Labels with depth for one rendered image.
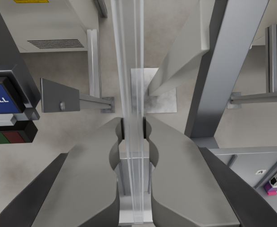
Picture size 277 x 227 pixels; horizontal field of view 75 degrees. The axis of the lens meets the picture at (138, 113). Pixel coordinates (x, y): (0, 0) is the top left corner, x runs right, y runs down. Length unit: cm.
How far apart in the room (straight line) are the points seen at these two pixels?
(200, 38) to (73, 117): 92
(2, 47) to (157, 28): 90
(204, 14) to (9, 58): 26
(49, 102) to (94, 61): 46
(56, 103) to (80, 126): 75
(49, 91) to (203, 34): 23
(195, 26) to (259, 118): 103
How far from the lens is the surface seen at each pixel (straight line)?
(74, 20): 72
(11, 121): 35
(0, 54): 31
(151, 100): 101
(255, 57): 126
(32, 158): 120
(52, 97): 32
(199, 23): 24
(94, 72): 73
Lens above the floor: 102
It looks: 88 degrees down
